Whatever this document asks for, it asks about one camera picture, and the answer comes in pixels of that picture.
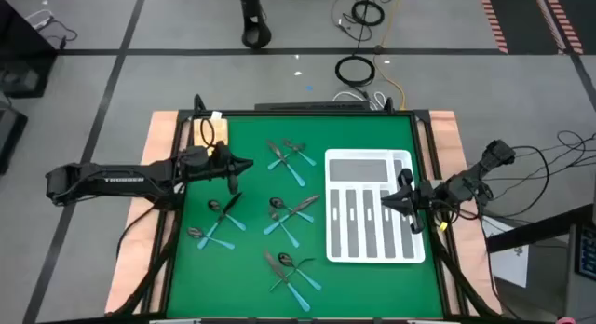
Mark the white cloth tag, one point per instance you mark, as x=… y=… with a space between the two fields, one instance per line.
x=216 y=115

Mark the pink object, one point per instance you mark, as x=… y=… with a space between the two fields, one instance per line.
x=565 y=320

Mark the white paper sheet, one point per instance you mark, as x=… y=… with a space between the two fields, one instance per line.
x=512 y=268

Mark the white plastic cutlery tray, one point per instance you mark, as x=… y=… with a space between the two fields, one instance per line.
x=372 y=260

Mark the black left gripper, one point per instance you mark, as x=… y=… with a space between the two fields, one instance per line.
x=223 y=165

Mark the black floor stand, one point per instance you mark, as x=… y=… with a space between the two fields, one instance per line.
x=255 y=35

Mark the green table mat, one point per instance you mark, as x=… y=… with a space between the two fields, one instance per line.
x=233 y=287

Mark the black desk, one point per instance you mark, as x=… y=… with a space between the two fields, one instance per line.
x=18 y=44

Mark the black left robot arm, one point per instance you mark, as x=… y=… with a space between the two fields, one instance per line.
x=116 y=179

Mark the yellow checked cloth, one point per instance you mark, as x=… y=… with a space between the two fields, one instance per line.
x=219 y=128

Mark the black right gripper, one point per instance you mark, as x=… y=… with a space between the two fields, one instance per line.
x=416 y=198

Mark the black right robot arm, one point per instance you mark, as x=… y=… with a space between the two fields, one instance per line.
x=498 y=154

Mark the black bar behind table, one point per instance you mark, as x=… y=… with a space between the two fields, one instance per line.
x=312 y=105

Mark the device with blue screen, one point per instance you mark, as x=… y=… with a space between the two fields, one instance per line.
x=587 y=254

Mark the black table frame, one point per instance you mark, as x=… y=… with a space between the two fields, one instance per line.
x=302 y=113

